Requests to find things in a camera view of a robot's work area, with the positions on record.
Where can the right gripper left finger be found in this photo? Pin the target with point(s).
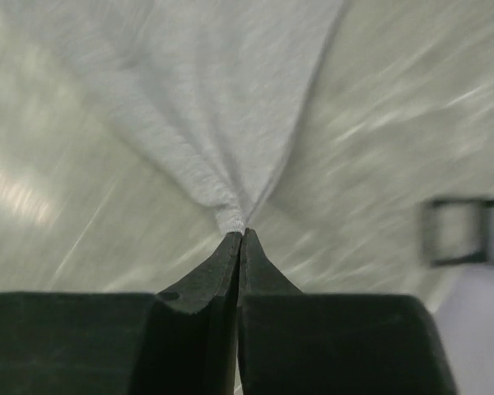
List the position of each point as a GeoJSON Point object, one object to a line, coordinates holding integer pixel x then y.
{"type": "Point", "coordinates": [178, 341]}

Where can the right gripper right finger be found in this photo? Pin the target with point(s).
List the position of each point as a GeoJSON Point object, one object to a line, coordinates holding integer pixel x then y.
{"type": "Point", "coordinates": [292, 342]}

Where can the grey garment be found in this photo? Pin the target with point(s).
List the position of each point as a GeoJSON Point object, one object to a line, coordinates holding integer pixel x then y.
{"type": "Point", "coordinates": [210, 90]}

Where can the black square frame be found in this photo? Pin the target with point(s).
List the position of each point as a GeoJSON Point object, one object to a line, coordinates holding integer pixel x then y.
{"type": "Point", "coordinates": [457, 230]}

